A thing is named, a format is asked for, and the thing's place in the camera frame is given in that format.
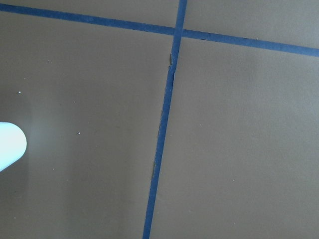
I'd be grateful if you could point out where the light blue cup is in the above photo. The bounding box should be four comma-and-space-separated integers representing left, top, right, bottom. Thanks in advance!
0, 122, 27, 171

